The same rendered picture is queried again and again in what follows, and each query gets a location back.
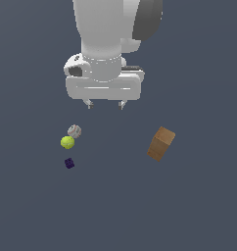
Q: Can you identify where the dark purple toy brick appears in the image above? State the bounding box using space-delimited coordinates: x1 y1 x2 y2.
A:
64 157 75 171

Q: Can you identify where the yellow-green tennis ball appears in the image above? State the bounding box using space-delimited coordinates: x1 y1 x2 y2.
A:
60 135 76 151

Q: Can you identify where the brown wooden block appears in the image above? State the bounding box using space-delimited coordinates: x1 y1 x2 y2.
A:
146 125 176 163

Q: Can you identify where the white baseball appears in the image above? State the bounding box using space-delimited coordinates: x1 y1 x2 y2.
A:
67 124 82 139

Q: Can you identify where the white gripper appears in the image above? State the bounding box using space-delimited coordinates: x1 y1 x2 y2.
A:
63 53 146 111

